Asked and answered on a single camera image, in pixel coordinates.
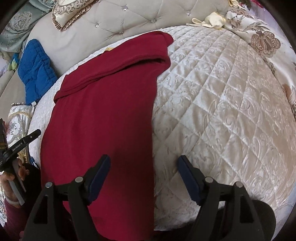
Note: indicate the teal damask curtain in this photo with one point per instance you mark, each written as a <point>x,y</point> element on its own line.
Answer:
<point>17,30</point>

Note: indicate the person's left hand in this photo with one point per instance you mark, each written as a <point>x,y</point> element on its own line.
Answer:
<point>7,179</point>

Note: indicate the floral pillow with gold trim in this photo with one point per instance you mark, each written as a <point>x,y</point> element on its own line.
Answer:
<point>19,120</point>

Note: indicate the beige tufted headboard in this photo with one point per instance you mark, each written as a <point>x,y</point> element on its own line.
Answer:
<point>110,21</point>

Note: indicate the blue quilted cushion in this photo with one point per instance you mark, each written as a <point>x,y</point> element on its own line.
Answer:
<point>35,72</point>

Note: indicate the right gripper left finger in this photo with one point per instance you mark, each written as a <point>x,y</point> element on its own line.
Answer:
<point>61,211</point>

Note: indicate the ornate ruffled beige pillow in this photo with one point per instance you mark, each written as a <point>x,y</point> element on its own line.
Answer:
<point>65,13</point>

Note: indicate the maroon sleeved left forearm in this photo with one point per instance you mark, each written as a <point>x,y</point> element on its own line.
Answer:
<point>15,222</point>

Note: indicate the green plush toy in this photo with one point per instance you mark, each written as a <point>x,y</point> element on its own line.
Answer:
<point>13,65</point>

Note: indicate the white quilted bedspread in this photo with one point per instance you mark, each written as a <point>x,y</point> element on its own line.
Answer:
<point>220,105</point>

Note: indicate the dark red garment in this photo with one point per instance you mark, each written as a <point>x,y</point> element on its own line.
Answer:
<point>105,107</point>

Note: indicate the cream cloth bundle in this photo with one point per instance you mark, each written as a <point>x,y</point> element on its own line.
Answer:
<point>213,21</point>

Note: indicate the floral patterned duvet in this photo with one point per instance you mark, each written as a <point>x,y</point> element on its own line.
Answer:
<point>274,49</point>

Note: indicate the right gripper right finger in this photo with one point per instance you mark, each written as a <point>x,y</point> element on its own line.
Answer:
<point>226,211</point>

